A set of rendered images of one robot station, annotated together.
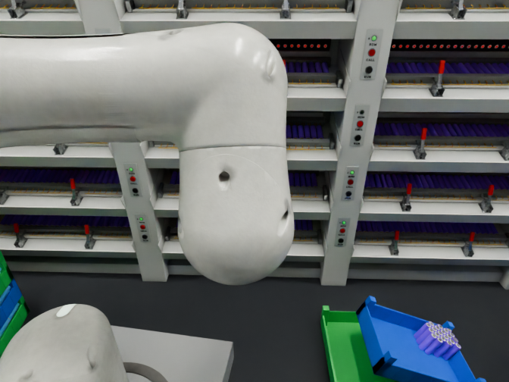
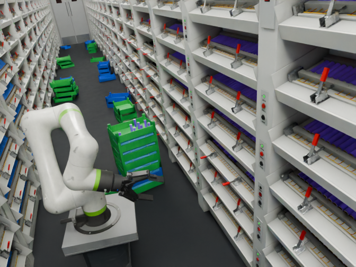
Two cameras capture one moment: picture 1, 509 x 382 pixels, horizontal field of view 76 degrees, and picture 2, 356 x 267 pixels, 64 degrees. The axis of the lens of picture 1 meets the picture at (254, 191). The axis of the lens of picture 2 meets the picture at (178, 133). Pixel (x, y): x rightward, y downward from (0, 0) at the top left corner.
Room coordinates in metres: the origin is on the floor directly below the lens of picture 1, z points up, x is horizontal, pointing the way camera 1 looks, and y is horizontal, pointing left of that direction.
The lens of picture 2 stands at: (0.36, -1.06, 1.42)
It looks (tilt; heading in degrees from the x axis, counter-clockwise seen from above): 27 degrees down; 72
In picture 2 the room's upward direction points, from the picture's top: 7 degrees counter-clockwise
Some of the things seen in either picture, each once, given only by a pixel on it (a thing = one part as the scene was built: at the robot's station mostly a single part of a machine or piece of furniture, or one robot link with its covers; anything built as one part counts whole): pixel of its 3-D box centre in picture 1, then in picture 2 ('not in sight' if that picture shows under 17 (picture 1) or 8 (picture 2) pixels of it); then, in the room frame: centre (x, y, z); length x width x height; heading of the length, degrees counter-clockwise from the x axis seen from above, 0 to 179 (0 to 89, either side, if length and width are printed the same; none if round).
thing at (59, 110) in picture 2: not in sight; (69, 116); (0.27, 0.42, 0.88); 0.18 x 0.13 x 0.12; 96
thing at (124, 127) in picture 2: not in sight; (131, 127); (0.64, 0.88, 0.52); 0.30 x 0.20 x 0.08; 8
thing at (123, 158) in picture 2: not in sight; (135, 145); (0.64, 0.88, 0.36); 0.30 x 0.20 x 0.08; 8
